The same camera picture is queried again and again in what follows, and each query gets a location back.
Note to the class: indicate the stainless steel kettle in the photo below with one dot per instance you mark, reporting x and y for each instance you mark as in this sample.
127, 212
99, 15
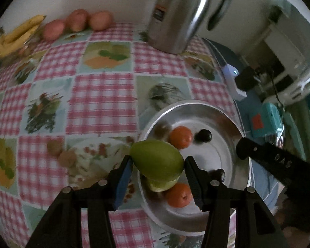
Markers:
175, 18

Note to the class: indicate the small orange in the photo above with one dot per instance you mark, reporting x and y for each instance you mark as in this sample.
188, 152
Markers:
179, 196

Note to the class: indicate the large orange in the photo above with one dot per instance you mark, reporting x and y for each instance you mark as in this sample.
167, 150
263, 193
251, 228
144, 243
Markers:
180, 137

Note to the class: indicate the teal box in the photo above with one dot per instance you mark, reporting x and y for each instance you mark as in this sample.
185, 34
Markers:
266, 121

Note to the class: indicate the clear plastic bag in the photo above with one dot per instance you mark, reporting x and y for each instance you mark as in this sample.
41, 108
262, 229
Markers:
25, 47

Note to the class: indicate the round metal bowl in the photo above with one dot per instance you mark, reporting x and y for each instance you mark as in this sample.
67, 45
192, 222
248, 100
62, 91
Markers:
217, 120

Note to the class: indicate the pink sweet potato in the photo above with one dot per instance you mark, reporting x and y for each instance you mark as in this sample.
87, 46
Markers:
53, 30

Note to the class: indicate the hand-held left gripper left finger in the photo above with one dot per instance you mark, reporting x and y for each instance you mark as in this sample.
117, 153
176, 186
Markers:
122, 183

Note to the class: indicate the yellow banana bunch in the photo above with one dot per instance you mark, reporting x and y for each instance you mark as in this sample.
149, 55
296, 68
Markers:
15, 35

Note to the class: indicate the white plastic device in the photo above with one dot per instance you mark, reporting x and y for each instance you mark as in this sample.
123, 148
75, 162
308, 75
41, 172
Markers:
230, 76

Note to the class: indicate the pink checked printed tablecloth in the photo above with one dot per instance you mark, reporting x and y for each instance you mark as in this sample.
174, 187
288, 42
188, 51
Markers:
103, 95

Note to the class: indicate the dark plum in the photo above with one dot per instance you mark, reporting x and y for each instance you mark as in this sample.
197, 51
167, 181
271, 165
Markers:
219, 175
203, 136

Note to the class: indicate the green mango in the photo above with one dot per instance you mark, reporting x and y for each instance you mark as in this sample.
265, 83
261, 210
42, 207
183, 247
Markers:
156, 160

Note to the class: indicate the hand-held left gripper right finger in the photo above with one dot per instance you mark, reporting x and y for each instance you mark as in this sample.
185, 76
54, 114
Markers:
195, 183

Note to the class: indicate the green apple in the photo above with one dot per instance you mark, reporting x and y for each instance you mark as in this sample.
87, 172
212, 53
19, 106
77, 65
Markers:
159, 186

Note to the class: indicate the brown kiwi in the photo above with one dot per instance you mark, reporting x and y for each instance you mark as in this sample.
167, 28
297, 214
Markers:
54, 147
67, 159

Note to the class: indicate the black device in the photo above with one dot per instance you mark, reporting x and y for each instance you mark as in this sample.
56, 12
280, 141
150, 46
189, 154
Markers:
245, 78

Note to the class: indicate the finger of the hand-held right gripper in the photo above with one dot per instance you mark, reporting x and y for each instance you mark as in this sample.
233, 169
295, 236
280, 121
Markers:
263, 155

